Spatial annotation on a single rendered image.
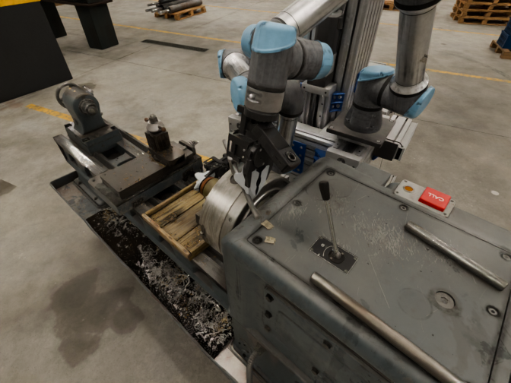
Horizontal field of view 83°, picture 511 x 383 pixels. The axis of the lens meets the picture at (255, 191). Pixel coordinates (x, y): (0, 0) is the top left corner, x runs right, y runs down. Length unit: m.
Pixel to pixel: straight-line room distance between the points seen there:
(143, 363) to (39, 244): 1.30
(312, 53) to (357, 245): 0.41
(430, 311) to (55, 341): 1.98
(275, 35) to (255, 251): 0.41
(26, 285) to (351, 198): 2.23
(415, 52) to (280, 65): 0.54
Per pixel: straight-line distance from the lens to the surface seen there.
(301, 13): 0.77
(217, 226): 0.82
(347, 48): 1.38
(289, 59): 0.57
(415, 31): 0.97
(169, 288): 1.39
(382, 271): 0.65
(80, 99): 1.77
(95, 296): 2.24
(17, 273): 2.64
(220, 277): 1.05
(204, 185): 1.01
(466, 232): 0.82
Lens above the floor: 1.77
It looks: 43 degrees down
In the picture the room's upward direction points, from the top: straight up
